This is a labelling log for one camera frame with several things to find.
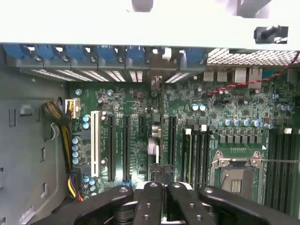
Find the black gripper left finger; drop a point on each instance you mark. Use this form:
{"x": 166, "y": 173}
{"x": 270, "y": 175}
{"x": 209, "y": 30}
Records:
{"x": 150, "y": 206}

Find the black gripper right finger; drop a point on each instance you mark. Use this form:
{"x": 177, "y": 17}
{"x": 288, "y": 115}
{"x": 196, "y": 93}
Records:
{"x": 182, "y": 206}

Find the black RAM slot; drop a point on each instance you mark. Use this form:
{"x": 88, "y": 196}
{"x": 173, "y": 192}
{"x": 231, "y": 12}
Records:
{"x": 272, "y": 168}
{"x": 288, "y": 173}
{"x": 296, "y": 173}
{"x": 280, "y": 168}
{"x": 208, "y": 159}
{"x": 184, "y": 159}
{"x": 202, "y": 159}
{"x": 197, "y": 159}

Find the installed green RAM stick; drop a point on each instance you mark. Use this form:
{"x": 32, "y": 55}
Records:
{"x": 190, "y": 159}

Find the CPU socket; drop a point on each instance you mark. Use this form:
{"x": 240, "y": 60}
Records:
{"x": 234, "y": 178}

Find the long black expansion slot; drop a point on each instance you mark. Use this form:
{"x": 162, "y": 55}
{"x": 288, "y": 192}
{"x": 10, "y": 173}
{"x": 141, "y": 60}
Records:
{"x": 111, "y": 150}
{"x": 126, "y": 150}
{"x": 172, "y": 140}

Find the metal socket cover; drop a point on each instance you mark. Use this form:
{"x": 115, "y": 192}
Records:
{"x": 234, "y": 162}

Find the short black expansion slot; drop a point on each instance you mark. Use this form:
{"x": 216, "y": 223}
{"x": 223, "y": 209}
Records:
{"x": 142, "y": 125}

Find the white expansion slot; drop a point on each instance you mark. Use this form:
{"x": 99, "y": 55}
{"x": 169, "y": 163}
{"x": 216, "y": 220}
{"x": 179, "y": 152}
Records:
{"x": 95, "y": 145}

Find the green motherboard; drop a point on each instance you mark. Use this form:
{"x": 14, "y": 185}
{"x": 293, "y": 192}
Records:
{"x": 122, "y": 103}

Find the thin metal locking lever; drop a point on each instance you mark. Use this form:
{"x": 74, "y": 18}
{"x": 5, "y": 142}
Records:
{"x": 281, "y": 160}

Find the white power connector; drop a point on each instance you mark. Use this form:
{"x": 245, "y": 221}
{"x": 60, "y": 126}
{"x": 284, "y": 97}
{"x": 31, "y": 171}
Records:
{"x": 74, "y": 107}

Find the blue card retainer clip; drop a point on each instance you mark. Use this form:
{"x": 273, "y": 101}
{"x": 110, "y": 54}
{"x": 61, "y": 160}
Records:
{"x": 194, "y": 55}
{"x": 17, "y": 51}
{"x": 135, "y": 54}
{"x": 75, "y": 52}
{"x": 45, "y": 52}
{"x": 106, "y": 53}

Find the black open PC case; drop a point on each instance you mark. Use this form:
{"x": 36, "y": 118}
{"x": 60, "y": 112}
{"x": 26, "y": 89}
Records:
{"x": 140, "y": 28}

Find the black knob on case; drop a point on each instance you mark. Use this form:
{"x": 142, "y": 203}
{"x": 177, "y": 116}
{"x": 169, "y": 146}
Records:
{"x": 270, "y": 31}

